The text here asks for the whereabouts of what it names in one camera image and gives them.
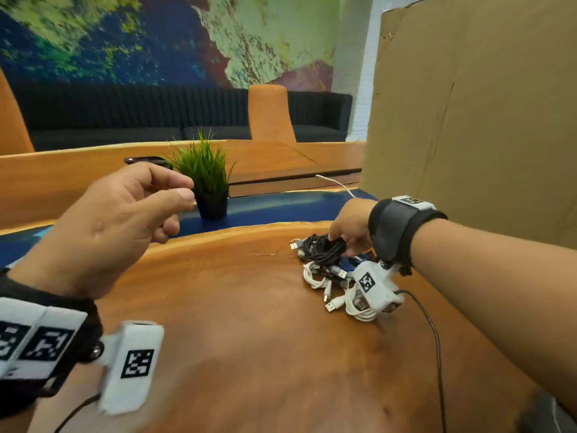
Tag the tall orange chair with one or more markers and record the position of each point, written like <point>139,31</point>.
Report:
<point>13,126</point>

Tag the person's left hand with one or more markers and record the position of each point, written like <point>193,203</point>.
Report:
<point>99,234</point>

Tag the black sofa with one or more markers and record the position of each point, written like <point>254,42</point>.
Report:
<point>135,112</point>

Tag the green potted plant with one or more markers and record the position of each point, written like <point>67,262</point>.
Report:
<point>205,166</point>

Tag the black left wristband with markers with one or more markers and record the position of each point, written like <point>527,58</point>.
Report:
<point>45,302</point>

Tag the colourful abstract wall painting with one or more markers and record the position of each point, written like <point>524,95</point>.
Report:
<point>135,36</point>

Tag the person's right hand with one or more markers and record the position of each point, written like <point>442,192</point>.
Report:
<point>354,225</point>

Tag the black cylinder pot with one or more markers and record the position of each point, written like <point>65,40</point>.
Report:
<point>146,161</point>

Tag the person's right forearm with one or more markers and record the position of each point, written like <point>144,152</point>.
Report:
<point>505,284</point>

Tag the black right wristband with marker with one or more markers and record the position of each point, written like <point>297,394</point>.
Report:
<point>392,234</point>

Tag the brown cardboard sheet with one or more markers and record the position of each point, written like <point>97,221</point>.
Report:
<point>473,108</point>

